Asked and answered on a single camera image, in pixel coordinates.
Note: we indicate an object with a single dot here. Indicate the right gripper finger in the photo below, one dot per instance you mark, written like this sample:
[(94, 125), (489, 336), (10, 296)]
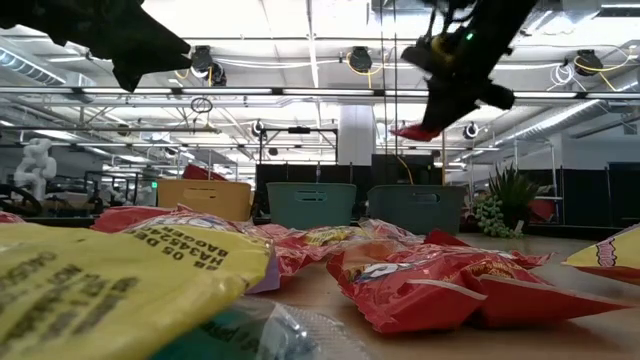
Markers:
[(435, 110), (455, 112)]

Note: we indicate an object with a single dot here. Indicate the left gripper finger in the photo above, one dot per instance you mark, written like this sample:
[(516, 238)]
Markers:
[(160, 47), (129, 72)]

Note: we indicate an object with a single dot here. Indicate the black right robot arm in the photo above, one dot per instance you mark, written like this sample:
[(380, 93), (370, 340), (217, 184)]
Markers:
[(505, 20)]

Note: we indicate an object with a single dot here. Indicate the clear wrapper red candy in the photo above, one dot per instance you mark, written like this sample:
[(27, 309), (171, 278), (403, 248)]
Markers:
[(390, 230), (370, 252)]

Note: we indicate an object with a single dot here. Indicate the yellow candy bag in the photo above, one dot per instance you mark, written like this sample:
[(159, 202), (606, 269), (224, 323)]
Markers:
[(610, 252), (100, 280)]

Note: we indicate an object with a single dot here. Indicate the clear wrapper teal candy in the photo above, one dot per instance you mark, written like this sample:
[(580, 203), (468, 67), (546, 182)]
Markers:
[(240, 335)]

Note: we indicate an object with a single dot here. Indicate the white column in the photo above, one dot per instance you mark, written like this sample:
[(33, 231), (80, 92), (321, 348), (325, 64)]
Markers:
[(356, 135)]

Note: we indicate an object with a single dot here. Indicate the artificial succulent plant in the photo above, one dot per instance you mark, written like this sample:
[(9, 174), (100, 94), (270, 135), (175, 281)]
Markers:
[(512, 192)]

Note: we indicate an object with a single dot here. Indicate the grey-blue plastic basket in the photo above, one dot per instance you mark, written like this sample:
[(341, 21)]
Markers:
[(415, 215)]

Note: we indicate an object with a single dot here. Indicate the white metal rack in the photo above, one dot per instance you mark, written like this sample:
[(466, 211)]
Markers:
[(552, 165)]

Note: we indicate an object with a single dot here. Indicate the ceiling light strip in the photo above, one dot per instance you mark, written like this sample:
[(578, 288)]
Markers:
[(325, 91)]

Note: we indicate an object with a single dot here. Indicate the red storage bin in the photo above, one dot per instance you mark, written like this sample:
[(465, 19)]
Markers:
[(200, 173)]

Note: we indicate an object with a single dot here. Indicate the black partition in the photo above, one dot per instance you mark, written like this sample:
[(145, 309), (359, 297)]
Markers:
[(600, 195), (310, 172)]

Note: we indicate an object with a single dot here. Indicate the yellow plastic basket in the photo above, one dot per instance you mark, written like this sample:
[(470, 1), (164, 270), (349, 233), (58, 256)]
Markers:
[(205, 200)]

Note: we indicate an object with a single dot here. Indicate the black curved chair part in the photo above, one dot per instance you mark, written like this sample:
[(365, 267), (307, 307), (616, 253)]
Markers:
[(25, 194)]

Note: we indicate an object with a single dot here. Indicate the teal plastic basket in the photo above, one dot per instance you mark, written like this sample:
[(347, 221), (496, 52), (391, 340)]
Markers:
[(310, 210)]

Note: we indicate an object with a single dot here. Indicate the ceiling air duct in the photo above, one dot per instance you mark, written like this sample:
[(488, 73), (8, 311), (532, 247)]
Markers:
[(550, 117), (25, 65)]

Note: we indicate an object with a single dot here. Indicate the black gantry frame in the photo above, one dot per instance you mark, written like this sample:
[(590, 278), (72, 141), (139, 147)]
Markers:
[(299, 130)]

